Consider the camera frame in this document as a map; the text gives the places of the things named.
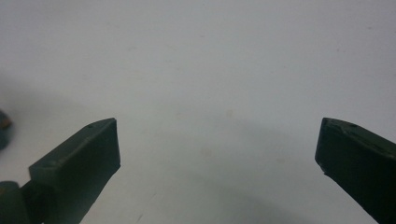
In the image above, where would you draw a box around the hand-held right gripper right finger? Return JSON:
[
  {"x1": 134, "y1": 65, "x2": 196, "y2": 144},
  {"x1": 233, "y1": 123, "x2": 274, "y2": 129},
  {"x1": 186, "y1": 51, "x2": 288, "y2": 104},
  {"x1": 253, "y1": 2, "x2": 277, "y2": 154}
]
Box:
[{"x1": 314, "y1": 117, "x2": 396, "y2": 224}]

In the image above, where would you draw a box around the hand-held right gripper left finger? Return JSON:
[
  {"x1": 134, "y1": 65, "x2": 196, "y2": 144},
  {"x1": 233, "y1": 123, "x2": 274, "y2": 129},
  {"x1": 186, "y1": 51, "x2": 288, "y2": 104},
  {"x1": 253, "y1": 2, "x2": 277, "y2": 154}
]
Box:
[{"x1": 20, "y1": 117, "x2": 121, "y2": 224}]

